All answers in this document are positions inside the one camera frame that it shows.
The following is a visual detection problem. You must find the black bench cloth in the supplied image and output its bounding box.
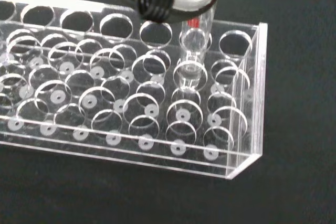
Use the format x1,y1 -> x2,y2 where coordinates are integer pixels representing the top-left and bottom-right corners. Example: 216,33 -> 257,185
0,0 -> 336,224

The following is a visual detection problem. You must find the clear plastic test tube rack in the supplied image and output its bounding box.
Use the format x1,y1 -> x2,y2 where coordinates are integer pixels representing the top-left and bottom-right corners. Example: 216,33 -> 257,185
0,0 -> 269,181

